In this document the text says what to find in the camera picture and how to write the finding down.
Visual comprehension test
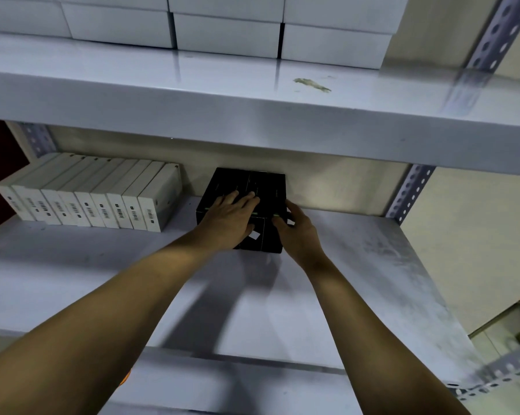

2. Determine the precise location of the dark wooden door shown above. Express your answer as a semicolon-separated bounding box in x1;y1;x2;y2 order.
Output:
0;116;31;239

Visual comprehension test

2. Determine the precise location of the person's right forearm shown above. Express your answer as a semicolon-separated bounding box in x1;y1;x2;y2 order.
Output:
307;259;473;415

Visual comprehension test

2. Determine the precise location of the person's left hand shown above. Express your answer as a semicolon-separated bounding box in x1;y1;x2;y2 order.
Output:
193;191;261;252

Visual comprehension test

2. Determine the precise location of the person's left forearm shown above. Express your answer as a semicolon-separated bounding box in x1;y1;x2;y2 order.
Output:
0;237;222;415

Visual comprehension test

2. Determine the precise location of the tidy row of white boxes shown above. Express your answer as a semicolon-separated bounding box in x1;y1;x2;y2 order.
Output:
0;0;412;70

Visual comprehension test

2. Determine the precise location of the person's right hand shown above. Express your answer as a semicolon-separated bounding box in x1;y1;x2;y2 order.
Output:
273;201;330;275

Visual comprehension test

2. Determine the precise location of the row of slim white boxes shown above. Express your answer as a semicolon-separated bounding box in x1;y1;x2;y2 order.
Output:
0;152;185;233

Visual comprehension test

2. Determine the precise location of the white metal shelving rack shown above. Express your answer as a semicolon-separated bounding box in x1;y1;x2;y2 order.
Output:
0;0;520;415

